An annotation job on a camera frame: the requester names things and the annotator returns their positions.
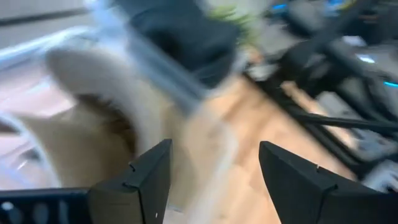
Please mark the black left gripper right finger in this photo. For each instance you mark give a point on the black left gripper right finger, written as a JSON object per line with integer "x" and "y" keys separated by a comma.
{"x": 298, "y": 193}

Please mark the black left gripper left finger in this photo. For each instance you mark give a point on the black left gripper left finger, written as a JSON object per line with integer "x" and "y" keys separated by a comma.
{"x": 140, "y": 193}

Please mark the beige cap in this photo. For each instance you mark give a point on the beige cap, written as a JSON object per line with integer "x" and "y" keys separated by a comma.
{"x": 93, "y": 143}

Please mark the large clear plastic bin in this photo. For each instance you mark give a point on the large clear plastic bin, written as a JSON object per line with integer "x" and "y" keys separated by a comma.
{"x": 174, "y": 81}

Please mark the dark chair back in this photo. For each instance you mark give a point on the dark chair back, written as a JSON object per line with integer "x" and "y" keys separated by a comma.
{"x": 192, "y": 40}

